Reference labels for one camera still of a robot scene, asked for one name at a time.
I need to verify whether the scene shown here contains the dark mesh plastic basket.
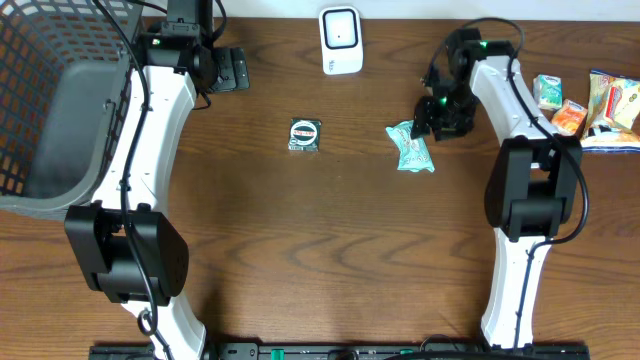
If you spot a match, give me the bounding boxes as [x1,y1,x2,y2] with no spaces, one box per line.
[1,0,142,221]

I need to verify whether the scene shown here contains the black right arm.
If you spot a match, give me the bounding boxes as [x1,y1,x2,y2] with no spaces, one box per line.
[410,21,589,353]

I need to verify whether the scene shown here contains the orange small packet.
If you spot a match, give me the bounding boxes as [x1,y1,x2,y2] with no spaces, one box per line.
[551,99,588,136]

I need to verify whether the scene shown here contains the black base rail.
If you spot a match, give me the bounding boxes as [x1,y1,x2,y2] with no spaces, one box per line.
[89,341,591,360]

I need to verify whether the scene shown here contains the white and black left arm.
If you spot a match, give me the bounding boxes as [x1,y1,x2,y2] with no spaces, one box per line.
[64,33,249,359]

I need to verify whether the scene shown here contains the round label dark packet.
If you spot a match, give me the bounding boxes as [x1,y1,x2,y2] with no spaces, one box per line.
[288,118,322,152]

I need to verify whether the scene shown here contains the white barcode scanner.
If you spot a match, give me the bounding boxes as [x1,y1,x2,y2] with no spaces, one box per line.
[318,6,364,76]

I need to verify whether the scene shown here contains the yellow snack bag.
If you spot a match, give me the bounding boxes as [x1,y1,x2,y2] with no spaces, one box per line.
[581,69,639,153]

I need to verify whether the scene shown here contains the green tissue pack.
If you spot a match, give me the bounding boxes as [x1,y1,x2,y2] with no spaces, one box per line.
[533,74,563,110]

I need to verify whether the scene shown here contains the teal snack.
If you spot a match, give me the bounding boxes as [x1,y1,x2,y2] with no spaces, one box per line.
[385,120,435,173]

